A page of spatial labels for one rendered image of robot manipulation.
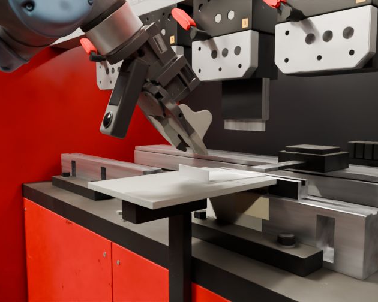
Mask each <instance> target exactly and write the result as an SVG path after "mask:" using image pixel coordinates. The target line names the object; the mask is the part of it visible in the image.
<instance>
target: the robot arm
mask: <svg viewBox="0 0 378 302"><path fill-rule="evenodd" d="M142 26H143V23H142V22H141V21H140V19H139V18H138V16H137V14H136V13H135V12H134V10H133V9H132V7H131V6H130V4H129V3H128V1H126V0H0V70H1V71H2V72H5V73H11V72H13V71H15V70H16V69H18V68H19V67H21V66H22V65H23V64H27V63H28V62H29V61H30V59H31V58H33V57H34V56H35V55H36V54H37V53H39V52H40V51H42V50H43V49H45V48H46V47H48V46H49V45H51V44H53V43H54V42H56V41H57V40H58V39H60V38H62V37H66V36H68V35H70V34H72V33H73V32H74V31H76V30H77V29H78V27H79V28H80V29H81V30H82V32H84V33H85V35H86V36H87V37H88V38H89V40H90V41H91V43H92V44H93V45H94V46H95V48H96V49H97V50H98V51H99V53H100V54H101V55H105V58H106V60H107V61H108V63H109V64H110V65H113V64H116V63H118V62H120V61H122V60H123V61H122V64H121V67H120V70H119V73H118V76H117V79H116V82H115V85H114V88H113V91H112V94H111V97H110V100H109V103H108V106H107V109H106V112H105V115H104V118H103V121H102V124H101V127H100V132H101V133H103V134H106V135H109V136H112V137H116V138H120V139H123V138H125V137H126V134H127V131H128V128H129V126H130V122H131V119H132V117H133V113H134V110H135V108H136V104H137V105H138V106H139V107H140V109H141V111H142V113H143V114H144V115H145V117H146V118H147V119H148V120H149V121H150V123H151V124H152V125H153V126H154V128H155V129H156V130H157V131H158V132H160V134H161V135H162V136H163V137H164V138H165V139H166V140H167V141H168V142H169V143H170V144H171V145H172V146H173V147H174V148H175V149H178V150H180V151H183V152H186V151H187V149H186V147H185V146H184V144H183V142H182V141H181V140H180V139H179V137H178V134H180V135H181V137H182V138H183V139H184V141H185V142H186V143H187V144H188V145H189V146H190V147H191V149H192V150H193V152H194V153H197V154H200V155H202V156H208V151H207V149H206V146H205V145H204V143H203V141H202V139H203V137H204V135H205V133H206V131H207V129H208V128H209V126H210V124H211V122H212V114H211V113H210V112H209V111H208V110H202V111H198V112H193V111H192V110H191V109H190V108H189V107H188V106H187V105H185V104H181V105H177V103H178V102H179V101H180V100H183V99H184V98H185V97H186V96H187V95H188V94H189V93H190V92H191V91H192V90H193V89H194V88H195V87H196V86H198V85H199V84H200V83H201V81H200V80H199V78H198V76H197V75H196V73H195V72H194V71H193V69H192V67H191V66H190V64H189V63H188V62H187V60H186V58H185V57H184V55H176V53H175V52H174V50H173V49H172V47H171V46H170V44H169V43H168V41H167V40H166V38H165V37H164V35H163V34H162V32H161V31H160V30H159V28H158V26H157V25H156V24H155V22H154V23H152V24H150V25H149V26H148V25H147V26H144V27H142ZM185 65H186V66H187V67H188V69H189V70H190V71H191V73H192V75H193V76H194V79H193V78H192V76H191V75H190V73H189V72H188V70H187V69H186V67H185Z"/></svg>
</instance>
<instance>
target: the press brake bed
mask: <svg viewBox="0 0 378 302"><path fill-rule="evenodd" d="M22 203H23V229H24V242H25V268H26V294H27V302H169V269H167V268H165V267H163V266H161V265H159V264H157V263H155V262H153V261H151V260H149V259H147V258H145V257H143V256H141V255H139V254H137V253H135V252H133V251H131V250H129V249H127V248H126V247H123V246H121V245H120V244H117V243H115V242H114V241H111V240H109V239H108V238H105V237H103V236H102V235H99V234H97V233H96V232H93V231H91V230H90V229H87V228H85V227H84V226H81V225H79V224H77V223H75V222H73V221H71V220H69V219H67V218H65V217H63V216H61V215H59V214H57V213H55V212H53V211H51V210H49V209H47V208H45V207H43V206H41V205H39V204H37V203H35V202H33V201H31V200H29V199H27V198H25V197H22ZM192 302H233V301H231V300H229V299H227V298H225V297H223V296H221V295H219V294H217V293H215V292H213V291H211V290H209V289H207V288H205V287H203V286H201V285H199V284H197V283H195V282H193V281H192Z"/></svg>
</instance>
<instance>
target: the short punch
mask: <svg viewBox="0 0 378 302"><path fill-rule="evenodd" d="M221 118H222V119H224V129H234V130H247V131H265V129H266V120H268V119H269V78H251V79H243V80H229V81H222V103H221Z"/></svg>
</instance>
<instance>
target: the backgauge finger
mask: <svg viewBox="0 0 378 302"><path fill-rule="evenodd" d="M348 167H349V152H341V151H340V147H332V146H316V145H307V144H302V145H295V146H286V147H285V151H279V152H278V163H274V164H266V165H258V166H253V167H251V171H258V172H263V173H266V172H270V171H277V170H284V169H288V168H290V169H296V170H304V171H314V172H318V173H327V172H331V171H337V170H342V169H346V168H348Z"/></svg>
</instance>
